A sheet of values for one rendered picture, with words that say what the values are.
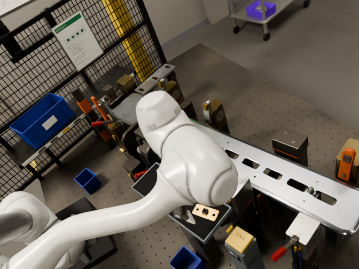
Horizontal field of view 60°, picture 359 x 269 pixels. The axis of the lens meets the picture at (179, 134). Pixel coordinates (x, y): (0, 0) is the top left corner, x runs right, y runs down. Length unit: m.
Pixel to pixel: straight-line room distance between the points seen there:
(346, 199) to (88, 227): 0.85
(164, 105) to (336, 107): 2.42
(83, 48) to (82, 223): 1.54
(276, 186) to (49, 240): 0.80
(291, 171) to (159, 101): 0.74
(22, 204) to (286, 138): 1.08
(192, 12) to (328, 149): 3.22
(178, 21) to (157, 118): 3.83
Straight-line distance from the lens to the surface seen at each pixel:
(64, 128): 1.94
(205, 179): 0.55
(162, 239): 1.59
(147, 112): 0.66
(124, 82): 1.96
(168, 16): 4.36
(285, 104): 1.98
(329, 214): 1.18
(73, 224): 0.75
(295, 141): 1.33
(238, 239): 0.97
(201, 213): 1.03
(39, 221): 1.40
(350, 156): 1.20
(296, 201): 1.20
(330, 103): 3.01
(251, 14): 3.97
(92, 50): 2.16
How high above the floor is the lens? 2.03
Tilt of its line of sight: 42 degrees down
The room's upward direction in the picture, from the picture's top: 24 degrees counter-clockwise
